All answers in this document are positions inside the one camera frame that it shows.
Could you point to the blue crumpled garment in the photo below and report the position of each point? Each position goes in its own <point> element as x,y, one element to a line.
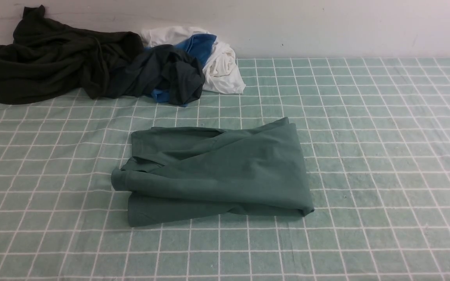
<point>199,45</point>

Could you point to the dark olive crumpled garment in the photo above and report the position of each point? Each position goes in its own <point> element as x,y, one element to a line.
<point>48,59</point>

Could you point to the green long-sleeve top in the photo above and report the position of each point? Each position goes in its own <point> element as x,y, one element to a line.
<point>182,173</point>

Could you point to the white crumpled garment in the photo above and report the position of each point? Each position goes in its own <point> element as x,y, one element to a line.
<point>221,72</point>

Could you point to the green checkered tablecloth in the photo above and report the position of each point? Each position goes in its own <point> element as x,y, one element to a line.
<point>375,135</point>

